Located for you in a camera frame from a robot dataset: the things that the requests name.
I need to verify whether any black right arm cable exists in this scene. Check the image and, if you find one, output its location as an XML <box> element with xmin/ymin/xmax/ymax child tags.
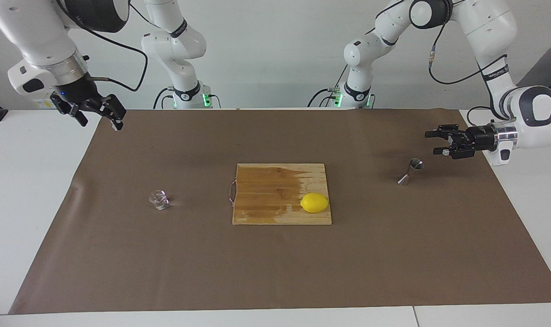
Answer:
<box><xmin>83</xmin><ymin>25</ymin><xmax>148</xmax><ymax>92</ymax></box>

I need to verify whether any wooden cutting board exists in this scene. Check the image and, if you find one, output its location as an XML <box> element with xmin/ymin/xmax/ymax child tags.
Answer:
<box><xmin>228</xmin><ymin>163</ymin><xmax>333</xmax><ymax>226</ymax></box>

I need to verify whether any yellow lemon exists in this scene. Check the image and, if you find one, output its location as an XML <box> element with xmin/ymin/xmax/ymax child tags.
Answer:
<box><xmin>300</xmin><ymin>193</ymin><xmax>330</xmax><ymax>213</ymax></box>

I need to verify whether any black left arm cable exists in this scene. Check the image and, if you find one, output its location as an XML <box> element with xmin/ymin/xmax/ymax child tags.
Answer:
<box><xmin>428</xmin><ymin>20</ymin><xmax>508</xmax><ymax>86</ymax></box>

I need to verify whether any brown paper table mat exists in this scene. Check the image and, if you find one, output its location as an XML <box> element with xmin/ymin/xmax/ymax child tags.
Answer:
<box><xmin>9</xmin><ymin>108</ymin><xmax>551</xmax><ymax>315</ymax></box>

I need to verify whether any black base cable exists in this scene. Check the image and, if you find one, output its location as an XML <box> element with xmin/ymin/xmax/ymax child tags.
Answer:
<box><xmin>153</xmin><ymin>86</ymin><xmax>176</xmax><ymax>109</ymax></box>
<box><xmin>307</xmin><ymin>68</ymin><xmax>349</xmax><ymax>108</ymax></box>

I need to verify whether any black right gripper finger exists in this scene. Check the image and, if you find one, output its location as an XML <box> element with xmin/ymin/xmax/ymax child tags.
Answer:
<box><xmin>94</xmin><ymin>94</ymin><xmax>126</xmax><ymax>131</ymax></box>
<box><xmin>51</xmin><ymin>95</ymin><xmax>89</xmax><ymax>127</ymax></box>

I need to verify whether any small clear glass cup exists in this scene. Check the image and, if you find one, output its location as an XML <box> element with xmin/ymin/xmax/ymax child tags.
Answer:
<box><xmin>149</xmin><ymin>190</ymin><xmax>170</xmax><ymax>211</ymax></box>

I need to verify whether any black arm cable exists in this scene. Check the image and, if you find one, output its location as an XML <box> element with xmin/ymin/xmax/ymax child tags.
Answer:
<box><xmin>83</xmin><ymin>25</ymin><xmax>148</xmax><ymax>92</ymax></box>
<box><xmin>428</xmin><ymin>20</ymin><xmax>508</xmax><ymax>86</ymax></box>

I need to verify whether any steel cocktail jigger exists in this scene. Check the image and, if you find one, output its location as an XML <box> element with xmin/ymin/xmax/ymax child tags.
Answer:
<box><xmin>397</xmin><ymin>158</ymin><xmax>424</xmax><ymax>186</ymax></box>

